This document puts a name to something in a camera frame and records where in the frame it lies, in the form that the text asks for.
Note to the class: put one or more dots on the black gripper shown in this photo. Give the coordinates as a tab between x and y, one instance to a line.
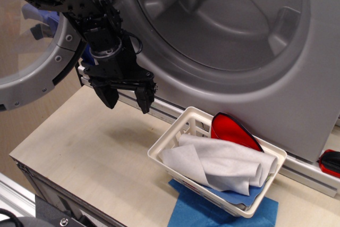
117	67

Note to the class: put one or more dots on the white plastic laundry basket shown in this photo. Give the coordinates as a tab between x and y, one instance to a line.
198	123

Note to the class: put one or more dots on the red cloth with dark trim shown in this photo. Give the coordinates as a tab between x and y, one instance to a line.
226	127

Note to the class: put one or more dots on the grey felt cloth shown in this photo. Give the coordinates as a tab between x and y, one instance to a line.
218	164

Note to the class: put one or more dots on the blue felt cloth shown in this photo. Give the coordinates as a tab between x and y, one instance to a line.
237	198

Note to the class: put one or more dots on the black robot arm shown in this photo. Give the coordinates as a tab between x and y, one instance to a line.
98	24

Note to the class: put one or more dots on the grey toy washing machine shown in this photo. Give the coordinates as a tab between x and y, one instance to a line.
272	64

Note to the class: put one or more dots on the grey round washer door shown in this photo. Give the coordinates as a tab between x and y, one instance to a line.
41	77

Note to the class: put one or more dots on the blue clamp behind door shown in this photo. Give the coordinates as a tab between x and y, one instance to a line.
48	21

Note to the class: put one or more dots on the blue cloth under basket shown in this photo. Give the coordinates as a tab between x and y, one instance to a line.
193	210

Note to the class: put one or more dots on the red and black clamp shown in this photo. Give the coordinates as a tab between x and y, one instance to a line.
329	162

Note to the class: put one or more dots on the black metal bracket with bolt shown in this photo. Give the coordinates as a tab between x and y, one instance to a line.
53	216

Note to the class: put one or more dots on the aluminium frame rail lower left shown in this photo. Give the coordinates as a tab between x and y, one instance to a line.
17	199

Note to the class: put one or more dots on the aluminium extrusion rail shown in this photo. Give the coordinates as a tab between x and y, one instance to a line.
301	171

